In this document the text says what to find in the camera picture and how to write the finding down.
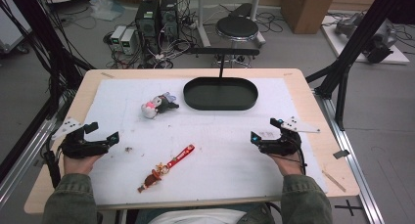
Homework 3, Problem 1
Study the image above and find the white floor board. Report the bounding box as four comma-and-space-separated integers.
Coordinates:
321, 15, 410, 66

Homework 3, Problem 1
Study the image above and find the clear plastic bag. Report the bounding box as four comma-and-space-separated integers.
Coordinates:
89, 0, 126, 22

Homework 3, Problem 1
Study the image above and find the black metal frame stand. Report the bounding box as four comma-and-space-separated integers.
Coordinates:
0, 0, 96, 120
306, 0, 415, 131

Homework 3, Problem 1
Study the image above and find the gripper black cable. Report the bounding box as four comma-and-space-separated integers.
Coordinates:
43, 142, 64, 190
270, 140, 308, 176

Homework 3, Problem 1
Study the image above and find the cardboard box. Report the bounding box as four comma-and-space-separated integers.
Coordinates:
281, 0, 339, 35

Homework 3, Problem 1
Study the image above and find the black and white plush toy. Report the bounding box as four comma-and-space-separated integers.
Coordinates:
140, 91, 180, 120

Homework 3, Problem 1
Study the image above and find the white foam mat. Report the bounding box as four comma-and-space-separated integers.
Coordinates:
85, 77, 328, 206

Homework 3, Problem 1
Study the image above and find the white power supply unit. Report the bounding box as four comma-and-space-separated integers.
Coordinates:
110, 25, 127, 52
120, 28, 137, 56

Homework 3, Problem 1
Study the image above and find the black oval tray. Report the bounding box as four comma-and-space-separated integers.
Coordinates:
182, 76, 259, 112

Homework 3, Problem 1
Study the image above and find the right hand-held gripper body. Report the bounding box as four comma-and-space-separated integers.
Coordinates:
258, 116, 321, 157

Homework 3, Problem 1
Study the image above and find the white desk leg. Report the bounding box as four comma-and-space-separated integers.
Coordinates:
195, 0, 212, 48
249, 0, 267, 46

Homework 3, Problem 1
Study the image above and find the person's torso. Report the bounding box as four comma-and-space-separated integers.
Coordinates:
135, 202, 283, 224

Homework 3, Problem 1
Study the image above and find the tangle of floor cables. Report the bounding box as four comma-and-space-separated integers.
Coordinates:
104, 2, 200, 69

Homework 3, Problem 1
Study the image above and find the person's left hand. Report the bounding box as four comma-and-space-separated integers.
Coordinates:
63, 154, 104, 176

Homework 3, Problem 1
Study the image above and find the person's right hand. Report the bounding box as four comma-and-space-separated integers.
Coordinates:
268, 152, 306, 177

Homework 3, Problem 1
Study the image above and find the grey robot device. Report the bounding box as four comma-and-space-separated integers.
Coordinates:
334, 12, 398, 64

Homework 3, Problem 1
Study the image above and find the thin wooden stick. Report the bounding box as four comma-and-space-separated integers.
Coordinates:
322, 169, 346, 193

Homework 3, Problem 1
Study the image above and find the black round stool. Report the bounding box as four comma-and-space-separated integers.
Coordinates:
214, 16, 260, 68

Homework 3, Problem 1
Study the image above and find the red strap figure keychain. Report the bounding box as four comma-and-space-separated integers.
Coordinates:
137, 144, 196, 194

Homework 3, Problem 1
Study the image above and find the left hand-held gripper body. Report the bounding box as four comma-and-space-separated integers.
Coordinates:
50, 116, 111, 159

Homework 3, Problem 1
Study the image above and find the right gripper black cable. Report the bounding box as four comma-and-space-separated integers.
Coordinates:
270, 140, 308, 176

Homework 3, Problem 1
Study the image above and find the wooden table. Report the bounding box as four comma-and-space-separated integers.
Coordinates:
23, 67, 360, 216

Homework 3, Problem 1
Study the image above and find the black tape cross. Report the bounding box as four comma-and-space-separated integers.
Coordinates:
334, 199, 363, 217

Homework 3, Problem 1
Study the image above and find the aluminium rail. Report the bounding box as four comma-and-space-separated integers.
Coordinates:
0, 117, 59, 202
312, 86, 386, 224

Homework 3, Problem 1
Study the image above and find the grey tape piece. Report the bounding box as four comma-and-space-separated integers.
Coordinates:
332, 149, 350, 160

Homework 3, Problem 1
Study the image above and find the black T-shaped stand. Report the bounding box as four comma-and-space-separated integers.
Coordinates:
188, 47, 261, 79

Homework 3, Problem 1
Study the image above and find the black computer tower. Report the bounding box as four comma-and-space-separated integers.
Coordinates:
135, 0, 161, 53
160, 0, 180, 40

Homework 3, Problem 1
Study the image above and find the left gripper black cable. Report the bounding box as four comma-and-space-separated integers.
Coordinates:
43, 142, 64, 190

